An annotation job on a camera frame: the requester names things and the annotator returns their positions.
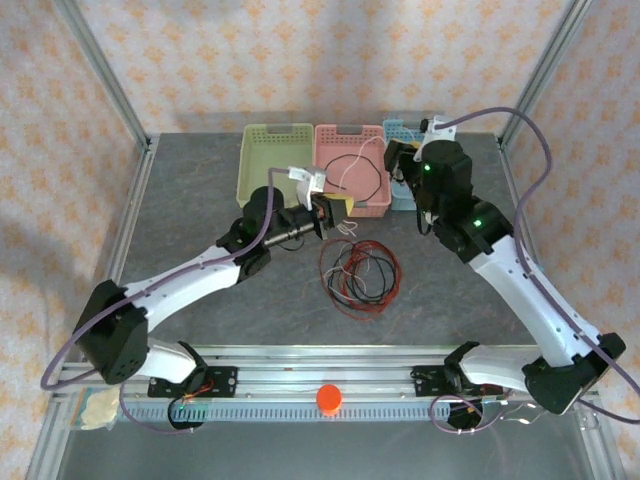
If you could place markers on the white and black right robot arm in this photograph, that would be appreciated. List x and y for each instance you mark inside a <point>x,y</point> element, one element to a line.
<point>530,300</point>

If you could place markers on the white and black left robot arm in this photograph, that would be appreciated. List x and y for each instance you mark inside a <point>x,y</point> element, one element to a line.
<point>190,285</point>

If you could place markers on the blue plastic basket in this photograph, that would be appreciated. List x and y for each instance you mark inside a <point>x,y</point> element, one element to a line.
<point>400,127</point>

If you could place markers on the pink plastic basket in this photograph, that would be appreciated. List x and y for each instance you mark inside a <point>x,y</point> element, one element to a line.
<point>327,150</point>

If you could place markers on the green plastic basket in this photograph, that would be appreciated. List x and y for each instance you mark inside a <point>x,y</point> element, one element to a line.
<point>270,155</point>

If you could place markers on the orange round cap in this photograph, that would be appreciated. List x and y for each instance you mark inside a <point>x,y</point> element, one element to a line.
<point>329,397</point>

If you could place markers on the beige cloth pad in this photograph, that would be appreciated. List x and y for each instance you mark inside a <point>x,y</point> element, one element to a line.
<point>97,410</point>

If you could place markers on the aluminium table side rail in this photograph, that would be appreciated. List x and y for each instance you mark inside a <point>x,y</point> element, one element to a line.
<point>134,205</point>
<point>507,160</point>

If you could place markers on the aluminium frame post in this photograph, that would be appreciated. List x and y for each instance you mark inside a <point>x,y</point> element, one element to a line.
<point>105,75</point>
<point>545,75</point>

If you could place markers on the aluminium mounting rail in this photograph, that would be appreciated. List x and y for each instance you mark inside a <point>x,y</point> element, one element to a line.
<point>300,375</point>

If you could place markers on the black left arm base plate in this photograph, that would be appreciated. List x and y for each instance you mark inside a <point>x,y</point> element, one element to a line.
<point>225,380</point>

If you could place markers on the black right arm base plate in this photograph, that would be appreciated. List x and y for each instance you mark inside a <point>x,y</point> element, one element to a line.
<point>425,380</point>

